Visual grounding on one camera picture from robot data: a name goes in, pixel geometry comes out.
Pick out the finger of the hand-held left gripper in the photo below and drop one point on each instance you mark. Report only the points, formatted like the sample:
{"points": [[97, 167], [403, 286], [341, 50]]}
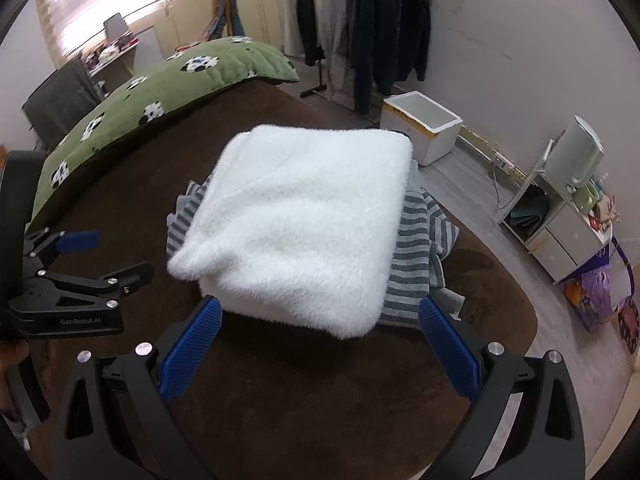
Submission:
{"points": [[125, 275], [77, 241]]}

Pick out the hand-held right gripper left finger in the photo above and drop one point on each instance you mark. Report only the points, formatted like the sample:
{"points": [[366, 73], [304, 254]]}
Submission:
{"points": [[190, 350]]}

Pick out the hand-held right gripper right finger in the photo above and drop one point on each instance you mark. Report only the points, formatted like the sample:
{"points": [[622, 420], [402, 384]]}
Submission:
{"points": [[450, 350]]}

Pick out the white fuzzy cardigan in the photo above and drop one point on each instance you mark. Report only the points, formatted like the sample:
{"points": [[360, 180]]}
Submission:
{"points": [[300, 220]]}

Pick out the chair draped with clothes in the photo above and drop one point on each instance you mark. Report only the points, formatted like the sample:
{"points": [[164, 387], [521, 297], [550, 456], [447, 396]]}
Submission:
{"points": [[227, 12]]}

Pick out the black clothes rack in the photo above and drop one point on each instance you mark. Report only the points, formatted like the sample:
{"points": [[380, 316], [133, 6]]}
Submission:
{"points": [[319, 77]]}

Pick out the row of hanging clothes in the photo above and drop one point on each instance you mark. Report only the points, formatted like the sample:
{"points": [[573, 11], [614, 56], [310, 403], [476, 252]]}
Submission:
{"points": [[370, 20]]}

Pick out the black chair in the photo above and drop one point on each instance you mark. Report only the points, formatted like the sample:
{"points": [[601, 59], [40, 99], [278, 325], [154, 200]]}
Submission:
{"points": [[60, 100]]}

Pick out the grey striped garment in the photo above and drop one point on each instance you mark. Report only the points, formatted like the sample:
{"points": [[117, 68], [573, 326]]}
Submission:
{"points": [[415, 240]]}

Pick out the purple printed bag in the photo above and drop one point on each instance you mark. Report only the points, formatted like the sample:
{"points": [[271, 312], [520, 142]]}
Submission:
{"points": [[595, 290]]}

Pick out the folded dark green cloth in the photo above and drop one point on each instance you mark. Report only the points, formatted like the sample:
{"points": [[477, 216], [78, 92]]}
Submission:
{"points": [[529, 212]]}

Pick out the white low cabinet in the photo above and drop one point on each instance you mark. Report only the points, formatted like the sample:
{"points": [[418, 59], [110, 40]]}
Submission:
{"points": [[565, 240]]}

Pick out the green cow-print quilt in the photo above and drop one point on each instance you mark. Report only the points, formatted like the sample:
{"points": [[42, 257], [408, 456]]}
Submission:
{"points": [[165, 85]]}

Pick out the dark orange printed bag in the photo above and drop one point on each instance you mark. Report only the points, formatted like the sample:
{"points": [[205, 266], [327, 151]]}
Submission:
{"points": [[629, 325]]}

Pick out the white desk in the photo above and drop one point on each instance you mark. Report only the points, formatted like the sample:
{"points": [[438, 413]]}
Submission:
{"points": [[145, 47]]}

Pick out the white power strip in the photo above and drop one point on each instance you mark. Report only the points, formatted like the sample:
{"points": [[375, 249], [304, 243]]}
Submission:
{"points": [[503, 164]]}

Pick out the green mug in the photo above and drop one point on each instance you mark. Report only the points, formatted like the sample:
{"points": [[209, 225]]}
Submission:
{"points": [[585, 197]]}

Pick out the window blind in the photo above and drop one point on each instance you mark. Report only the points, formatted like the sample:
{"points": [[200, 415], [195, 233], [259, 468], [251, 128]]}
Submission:
{"points": [[90, 0]]}

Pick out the white foam box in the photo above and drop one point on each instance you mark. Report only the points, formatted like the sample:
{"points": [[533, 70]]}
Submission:
{"points": [[425, 132]]}

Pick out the white electric kettle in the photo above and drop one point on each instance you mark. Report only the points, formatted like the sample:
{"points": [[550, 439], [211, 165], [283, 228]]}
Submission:
{"points": [[575, 152]]}

